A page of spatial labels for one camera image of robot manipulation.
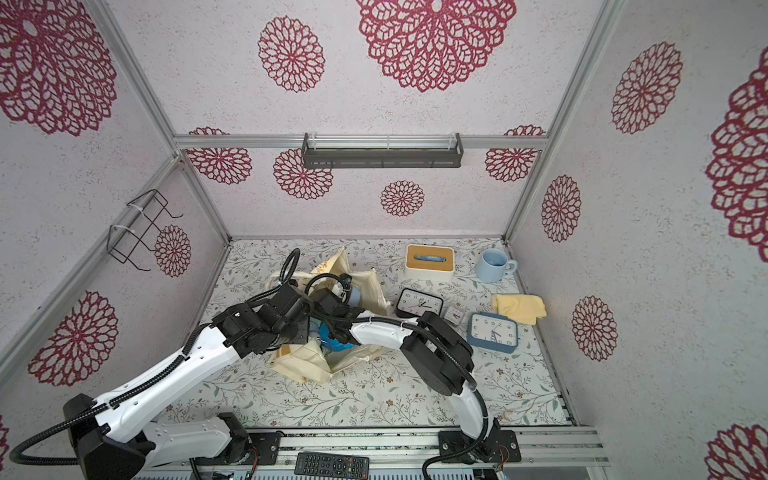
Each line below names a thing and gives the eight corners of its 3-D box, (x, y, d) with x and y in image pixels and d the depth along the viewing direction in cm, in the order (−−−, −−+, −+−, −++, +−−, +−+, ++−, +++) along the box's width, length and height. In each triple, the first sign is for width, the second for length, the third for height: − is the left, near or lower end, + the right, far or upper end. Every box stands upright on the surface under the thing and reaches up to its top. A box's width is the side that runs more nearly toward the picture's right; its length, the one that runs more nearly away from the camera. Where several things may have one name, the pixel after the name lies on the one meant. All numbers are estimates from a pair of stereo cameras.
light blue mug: (486, 287, 108) (492, 274, 102) (469, 268, 114) (474, 254, 108) (511, 275, 112) (518, 262, 106) (493, 257, 117) (499, 243, 111)
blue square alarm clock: (465, 341, 95) (467, 336, 92) (469, 313, 101) (471, 307, 99) (514, 355, 92) (518, 350, 89) (515, 324, 98) (518, 319, 96)
